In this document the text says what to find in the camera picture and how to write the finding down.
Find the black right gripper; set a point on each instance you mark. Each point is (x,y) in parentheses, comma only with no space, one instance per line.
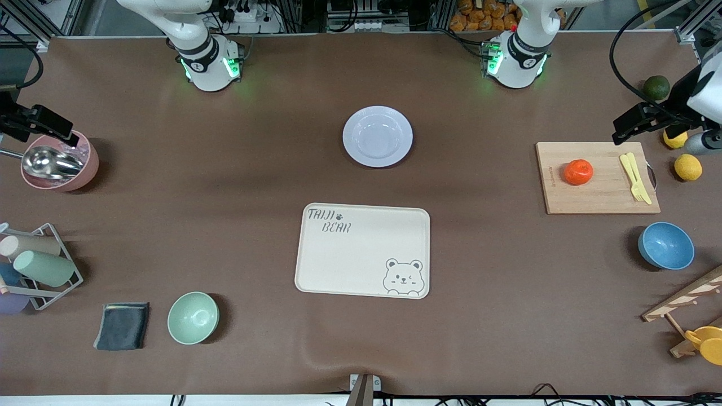
(12,123)

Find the blue cup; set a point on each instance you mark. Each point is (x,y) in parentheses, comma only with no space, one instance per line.
(9,274)

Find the mint green bowl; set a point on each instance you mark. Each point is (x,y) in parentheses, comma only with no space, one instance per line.
(193,318)

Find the white round plate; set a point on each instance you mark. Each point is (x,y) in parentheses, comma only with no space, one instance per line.
(377,136)

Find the bamboo cutting board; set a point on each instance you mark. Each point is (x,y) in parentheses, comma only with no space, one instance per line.
(606,192)

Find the blue bowl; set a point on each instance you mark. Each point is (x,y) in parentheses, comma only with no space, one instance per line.
(667,246)

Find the yellow plastic knife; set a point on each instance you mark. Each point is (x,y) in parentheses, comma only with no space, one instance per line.
(640,181)

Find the wooden mug rack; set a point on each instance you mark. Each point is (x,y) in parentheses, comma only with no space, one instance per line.
(679,299)

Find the white power strip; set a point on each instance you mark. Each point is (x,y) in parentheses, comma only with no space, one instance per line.
(254,22)

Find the shiny metal scoop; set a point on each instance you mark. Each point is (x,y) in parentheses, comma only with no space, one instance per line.
(48,162)

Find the purple cup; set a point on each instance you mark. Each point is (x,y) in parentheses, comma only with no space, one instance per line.
(11,303)

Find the pile of orange bread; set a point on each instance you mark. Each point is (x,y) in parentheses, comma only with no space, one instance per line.
(479,17)

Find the dark grey folded cloth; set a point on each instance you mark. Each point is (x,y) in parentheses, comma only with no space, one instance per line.
(122,327)

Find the yellow mug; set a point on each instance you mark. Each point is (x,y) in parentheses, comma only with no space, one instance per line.
(709,344)

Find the pink bowl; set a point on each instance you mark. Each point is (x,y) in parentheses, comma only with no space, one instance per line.
(86,169)

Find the yellow plastic fork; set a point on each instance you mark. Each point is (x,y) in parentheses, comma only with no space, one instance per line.
(630,173)

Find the brown table mat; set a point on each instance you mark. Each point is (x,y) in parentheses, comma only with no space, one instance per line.
(225,197)

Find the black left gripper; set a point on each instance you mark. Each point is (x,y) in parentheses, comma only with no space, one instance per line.
(673,107)

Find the aluminium frame profile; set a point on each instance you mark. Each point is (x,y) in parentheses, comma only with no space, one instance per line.
(691,28)
(34,25)

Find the yellow lemon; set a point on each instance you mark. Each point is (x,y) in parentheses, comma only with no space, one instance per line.
(688,167)
(674,139)

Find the mint green cup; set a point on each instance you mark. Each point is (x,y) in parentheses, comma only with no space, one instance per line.
(45,268)

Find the orange mandarin fruit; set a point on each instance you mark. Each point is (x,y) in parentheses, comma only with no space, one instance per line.
(578,172)

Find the cream bear print tray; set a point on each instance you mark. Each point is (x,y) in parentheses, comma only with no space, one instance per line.
(361,254)

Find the beige cup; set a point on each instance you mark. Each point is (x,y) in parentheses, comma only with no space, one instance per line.
(31,246)

